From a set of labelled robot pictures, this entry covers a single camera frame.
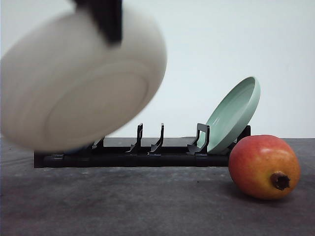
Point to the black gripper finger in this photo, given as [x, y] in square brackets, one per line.
[108, 14]

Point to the white plate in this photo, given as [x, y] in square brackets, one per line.
[64, 87]

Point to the red yellow pomegranate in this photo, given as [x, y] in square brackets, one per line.
[264, 167]

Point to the blue plate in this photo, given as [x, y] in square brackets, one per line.
[77, 150]

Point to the green plate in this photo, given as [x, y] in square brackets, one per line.
[236, 109]

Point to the black dish rack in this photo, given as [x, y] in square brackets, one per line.
[144, 152]

